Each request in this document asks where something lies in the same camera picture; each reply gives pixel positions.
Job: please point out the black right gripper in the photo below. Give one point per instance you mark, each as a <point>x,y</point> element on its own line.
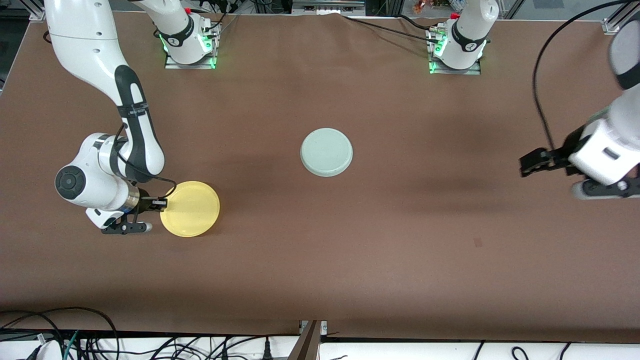
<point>145,203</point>

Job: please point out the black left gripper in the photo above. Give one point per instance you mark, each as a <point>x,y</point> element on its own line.
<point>561,155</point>

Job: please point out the yellow round plate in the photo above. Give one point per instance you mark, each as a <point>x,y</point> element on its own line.
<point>192,210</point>

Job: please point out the pale green round plate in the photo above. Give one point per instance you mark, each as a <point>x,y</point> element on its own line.
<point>326,152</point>

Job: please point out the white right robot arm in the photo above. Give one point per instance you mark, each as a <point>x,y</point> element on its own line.
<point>90,50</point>

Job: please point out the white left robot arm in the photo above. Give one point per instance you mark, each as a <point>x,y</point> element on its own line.
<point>467,35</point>

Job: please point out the brown table cover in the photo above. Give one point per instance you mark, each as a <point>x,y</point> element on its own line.
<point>320,275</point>

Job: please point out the black power plug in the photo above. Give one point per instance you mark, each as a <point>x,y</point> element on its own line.
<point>267,352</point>

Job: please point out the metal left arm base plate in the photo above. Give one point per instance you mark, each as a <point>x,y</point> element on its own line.
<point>475,72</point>

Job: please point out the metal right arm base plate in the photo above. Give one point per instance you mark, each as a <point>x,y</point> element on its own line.
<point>172,65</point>

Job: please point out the aluminium corner bracket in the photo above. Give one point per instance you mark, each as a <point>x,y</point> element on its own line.
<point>612,26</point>
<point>36,15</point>

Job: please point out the aluminium frame post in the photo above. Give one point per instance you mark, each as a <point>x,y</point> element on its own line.
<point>306,342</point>

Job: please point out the grey network switch box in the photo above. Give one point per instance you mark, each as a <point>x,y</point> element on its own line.
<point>327,6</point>

